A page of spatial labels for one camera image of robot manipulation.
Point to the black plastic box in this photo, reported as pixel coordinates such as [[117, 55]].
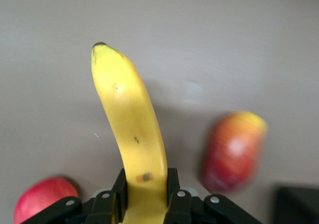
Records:
[[299, 204]]

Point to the table cover sheet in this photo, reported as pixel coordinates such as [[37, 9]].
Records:
[[49, 59]]

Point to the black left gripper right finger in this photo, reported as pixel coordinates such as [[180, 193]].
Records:
[[178, 206]]

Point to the red yellow mango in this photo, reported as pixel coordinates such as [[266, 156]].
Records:
[[234, 151]]

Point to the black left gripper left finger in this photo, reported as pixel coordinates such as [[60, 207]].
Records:
[[109, 206]]

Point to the round red pink apple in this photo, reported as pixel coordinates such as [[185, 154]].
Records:
[[42, 196]]

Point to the yellow banana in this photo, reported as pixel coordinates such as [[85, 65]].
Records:
[[129, 114]]

